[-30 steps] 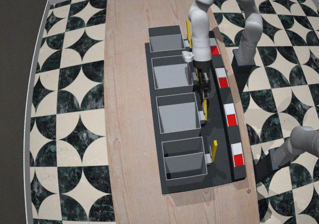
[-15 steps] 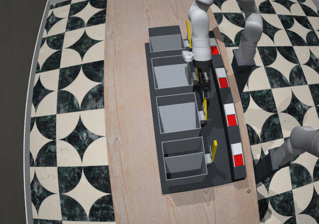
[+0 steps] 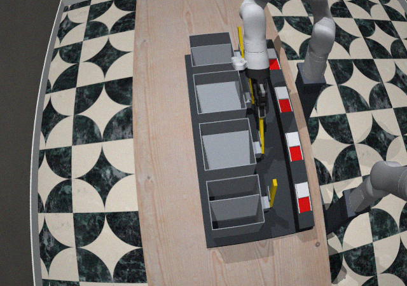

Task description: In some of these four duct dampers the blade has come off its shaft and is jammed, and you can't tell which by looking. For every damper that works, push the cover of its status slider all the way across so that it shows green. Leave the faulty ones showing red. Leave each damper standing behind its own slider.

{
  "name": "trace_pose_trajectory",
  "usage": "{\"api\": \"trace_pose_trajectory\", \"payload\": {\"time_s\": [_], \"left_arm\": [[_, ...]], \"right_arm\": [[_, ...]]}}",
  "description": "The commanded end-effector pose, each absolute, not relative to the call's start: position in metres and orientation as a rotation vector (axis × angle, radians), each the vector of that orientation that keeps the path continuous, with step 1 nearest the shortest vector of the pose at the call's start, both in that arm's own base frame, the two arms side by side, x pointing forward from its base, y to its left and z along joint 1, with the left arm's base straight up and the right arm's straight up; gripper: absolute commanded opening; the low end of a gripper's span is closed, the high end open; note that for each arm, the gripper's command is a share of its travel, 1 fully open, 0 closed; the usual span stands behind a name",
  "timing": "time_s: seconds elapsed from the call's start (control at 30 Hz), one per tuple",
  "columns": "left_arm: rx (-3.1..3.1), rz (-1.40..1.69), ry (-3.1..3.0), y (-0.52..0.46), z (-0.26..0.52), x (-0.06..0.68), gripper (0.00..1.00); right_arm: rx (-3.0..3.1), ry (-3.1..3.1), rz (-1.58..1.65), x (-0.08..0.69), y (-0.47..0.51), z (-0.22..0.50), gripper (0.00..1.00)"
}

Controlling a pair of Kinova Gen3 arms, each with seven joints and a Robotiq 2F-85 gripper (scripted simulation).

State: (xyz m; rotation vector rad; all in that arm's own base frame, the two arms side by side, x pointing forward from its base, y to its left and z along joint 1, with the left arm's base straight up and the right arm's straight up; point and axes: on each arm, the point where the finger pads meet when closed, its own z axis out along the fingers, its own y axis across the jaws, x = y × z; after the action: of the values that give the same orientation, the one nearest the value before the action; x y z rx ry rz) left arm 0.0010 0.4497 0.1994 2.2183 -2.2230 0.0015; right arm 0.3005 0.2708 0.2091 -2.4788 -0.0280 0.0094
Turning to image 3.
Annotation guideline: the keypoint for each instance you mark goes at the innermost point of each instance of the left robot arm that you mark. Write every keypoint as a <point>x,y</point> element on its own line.
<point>386,177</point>

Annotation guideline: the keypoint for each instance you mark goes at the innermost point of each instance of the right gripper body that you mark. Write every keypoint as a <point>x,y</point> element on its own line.
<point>258,76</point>

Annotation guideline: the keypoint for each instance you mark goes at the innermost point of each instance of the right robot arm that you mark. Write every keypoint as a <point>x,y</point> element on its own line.
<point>255,46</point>

